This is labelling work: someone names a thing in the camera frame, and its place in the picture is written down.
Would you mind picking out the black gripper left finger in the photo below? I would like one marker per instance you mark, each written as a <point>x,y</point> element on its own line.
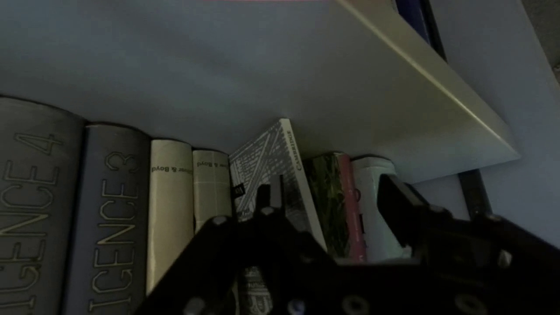
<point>263,268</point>

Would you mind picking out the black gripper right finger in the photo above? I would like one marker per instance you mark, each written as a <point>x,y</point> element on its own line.
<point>466,250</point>

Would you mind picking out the thin white book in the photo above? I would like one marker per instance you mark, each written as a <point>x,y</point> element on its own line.
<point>274,158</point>

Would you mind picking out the cream book with black dot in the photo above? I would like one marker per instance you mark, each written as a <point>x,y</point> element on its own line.
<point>169,198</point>
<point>211,186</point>

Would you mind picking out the red spined green book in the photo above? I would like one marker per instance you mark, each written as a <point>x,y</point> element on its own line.
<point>335,198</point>

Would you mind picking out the pale teal book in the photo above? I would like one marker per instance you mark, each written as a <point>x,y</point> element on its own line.
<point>368,203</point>

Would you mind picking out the dark blue book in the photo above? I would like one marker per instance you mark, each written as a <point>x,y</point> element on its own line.
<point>412,18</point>

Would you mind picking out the grey Intelligence volume 3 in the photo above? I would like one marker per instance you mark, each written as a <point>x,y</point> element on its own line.
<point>111,221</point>

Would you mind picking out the grey metal bookcase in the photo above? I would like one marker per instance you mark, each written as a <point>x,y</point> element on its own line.
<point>291,70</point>

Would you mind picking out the grey Intelligence volume 4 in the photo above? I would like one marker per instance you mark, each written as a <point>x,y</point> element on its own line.
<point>36,203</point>

